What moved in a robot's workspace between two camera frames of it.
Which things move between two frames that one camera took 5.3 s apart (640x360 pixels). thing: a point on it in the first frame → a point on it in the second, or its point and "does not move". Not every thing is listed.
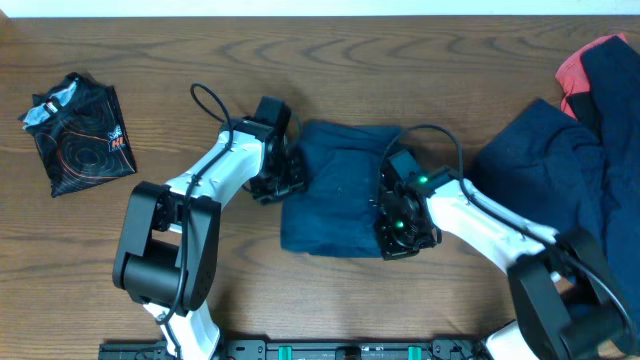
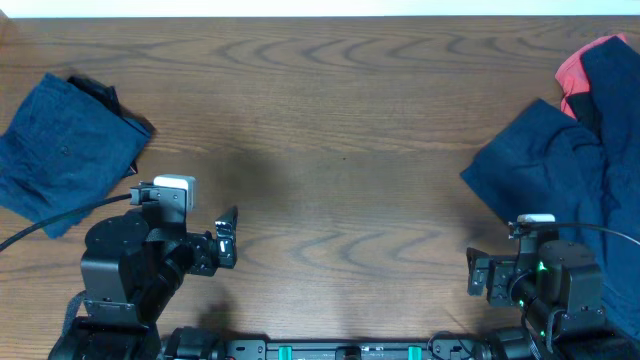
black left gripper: x=293 y=173 → x=215 y=248
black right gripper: x=390 y=247 → x=502 y=267
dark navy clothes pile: x=580 y=174 does not move
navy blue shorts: x=336 y=214 → x=62 y=151
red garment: x=572 y=75 does not move
